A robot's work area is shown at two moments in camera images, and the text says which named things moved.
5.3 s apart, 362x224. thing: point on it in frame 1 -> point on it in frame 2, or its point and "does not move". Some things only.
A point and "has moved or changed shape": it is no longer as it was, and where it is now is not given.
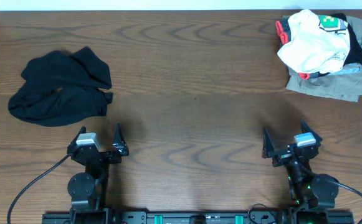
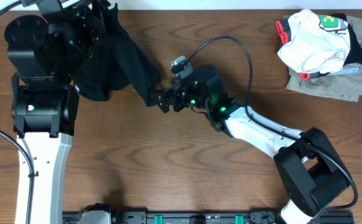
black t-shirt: (61, 87) has moved or changed shape
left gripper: (120, 149) -> (92, 27)
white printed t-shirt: (319, 43) does not move
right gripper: (281, 158) -> (177, 93)
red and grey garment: (283, 30) does not move
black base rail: (266, 217) does not move
